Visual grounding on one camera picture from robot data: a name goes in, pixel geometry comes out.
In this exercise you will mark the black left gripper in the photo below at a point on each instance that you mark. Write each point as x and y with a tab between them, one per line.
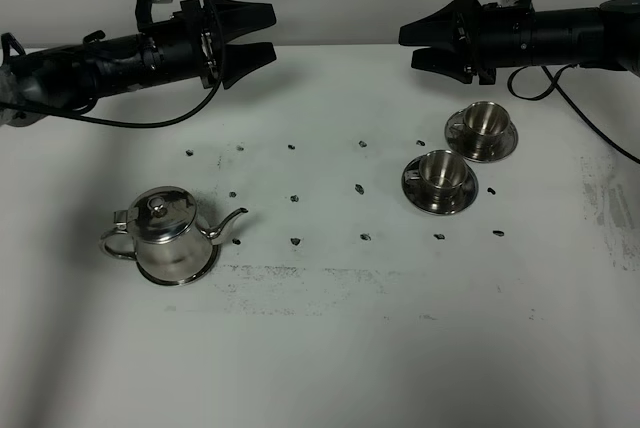
182	47

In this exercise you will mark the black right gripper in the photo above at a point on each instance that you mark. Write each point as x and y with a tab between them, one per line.
488	37

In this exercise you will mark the stainless steel teapot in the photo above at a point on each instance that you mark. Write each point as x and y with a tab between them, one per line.
165	215

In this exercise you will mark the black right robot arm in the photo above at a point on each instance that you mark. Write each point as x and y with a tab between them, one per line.
605	37

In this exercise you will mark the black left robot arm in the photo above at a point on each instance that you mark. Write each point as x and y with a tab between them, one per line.
68	81

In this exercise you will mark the teapot steel saucer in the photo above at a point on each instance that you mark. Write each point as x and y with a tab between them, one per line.
167	266

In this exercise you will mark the far steel teacup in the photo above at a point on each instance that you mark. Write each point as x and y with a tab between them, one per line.
480	124

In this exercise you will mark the steel teacup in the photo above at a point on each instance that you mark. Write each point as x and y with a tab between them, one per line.
436	175
480	124

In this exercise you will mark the far steel saucer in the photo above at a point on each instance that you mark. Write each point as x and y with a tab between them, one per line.
473	147

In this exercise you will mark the near steel teacup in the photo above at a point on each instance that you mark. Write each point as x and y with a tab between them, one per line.
436	175

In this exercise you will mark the near steel saucer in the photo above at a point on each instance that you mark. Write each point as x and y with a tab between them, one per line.
453	205

